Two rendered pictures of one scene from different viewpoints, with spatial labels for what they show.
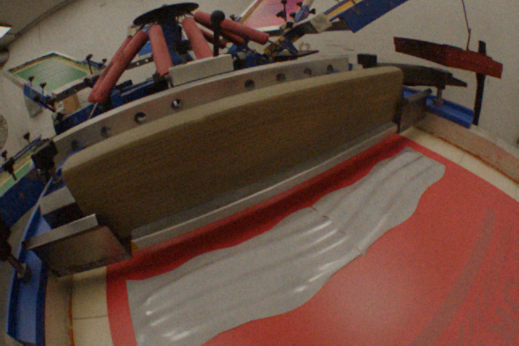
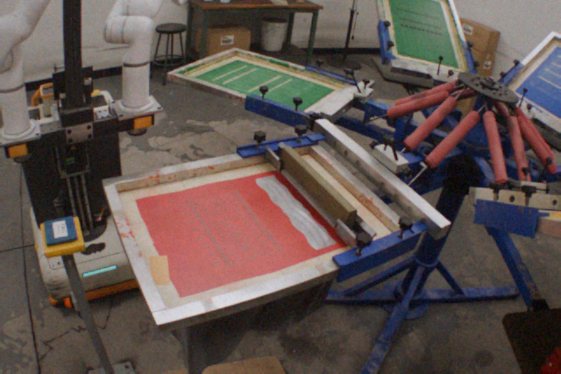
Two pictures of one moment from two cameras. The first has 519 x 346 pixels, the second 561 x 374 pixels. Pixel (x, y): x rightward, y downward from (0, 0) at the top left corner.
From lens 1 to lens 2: 1.26 m
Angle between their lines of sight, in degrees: 66
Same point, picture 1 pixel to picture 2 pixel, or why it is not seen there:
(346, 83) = (324, 189)
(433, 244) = (280, 226)
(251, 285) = (277, 193)
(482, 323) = (245, 227)
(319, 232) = (291, 204)
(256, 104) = (308, 172)
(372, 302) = (268, 210)
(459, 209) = (289, 240)
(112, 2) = not seen: outside the picture
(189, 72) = (379, 155)
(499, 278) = (255, 237)
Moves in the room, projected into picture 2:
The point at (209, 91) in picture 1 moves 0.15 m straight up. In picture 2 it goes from (369, 171) to (379, 130)
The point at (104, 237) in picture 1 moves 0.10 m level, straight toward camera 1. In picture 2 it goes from (279, 163) to (263, 178)
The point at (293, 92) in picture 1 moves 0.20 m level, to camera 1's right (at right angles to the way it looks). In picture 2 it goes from (314, 178) to (328, 222)
